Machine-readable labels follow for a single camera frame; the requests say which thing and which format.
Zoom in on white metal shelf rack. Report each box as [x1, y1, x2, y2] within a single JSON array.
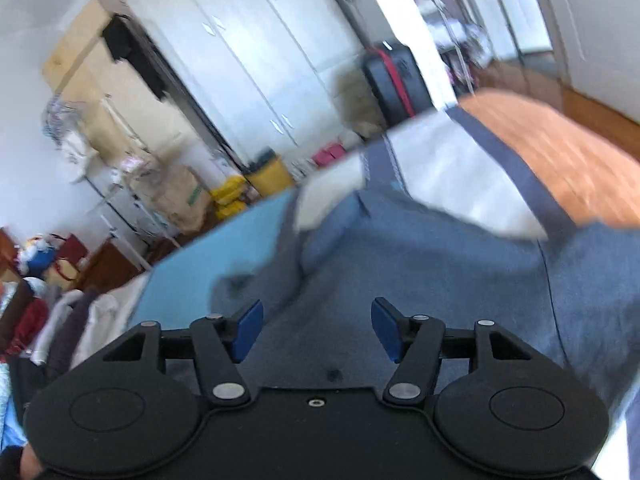
[[42, 94, 168, 270]]

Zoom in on pink slippers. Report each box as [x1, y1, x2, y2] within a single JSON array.
[[311, 142, 347, 168]]

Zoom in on white patterned bed cover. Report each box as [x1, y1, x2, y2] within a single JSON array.
[[294, 90, 639, 238]]

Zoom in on dark grey garment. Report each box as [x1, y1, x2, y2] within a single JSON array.
[[210, 190, 639, 418]]

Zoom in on light blue sheet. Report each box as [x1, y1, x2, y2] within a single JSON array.
[[128, 190, 297, 330]]

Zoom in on yellow bag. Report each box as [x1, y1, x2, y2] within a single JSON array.
[[209, 176, 247, 222]]

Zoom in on brown paper bag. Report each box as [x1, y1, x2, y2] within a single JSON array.
[[151, 166, 212, 234]]

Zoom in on white wardrobe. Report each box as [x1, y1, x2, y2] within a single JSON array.
[[127, 0, 384, 165]]

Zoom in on yellow bucket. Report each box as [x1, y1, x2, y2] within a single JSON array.
[[245, 148, 295, 197]]

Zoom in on brown cardboard boxes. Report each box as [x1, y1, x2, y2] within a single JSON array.
[[40, 0, 212, 172]]

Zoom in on black suitcase with red strap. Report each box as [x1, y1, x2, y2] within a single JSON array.
[[362, 42, 434, 128]]

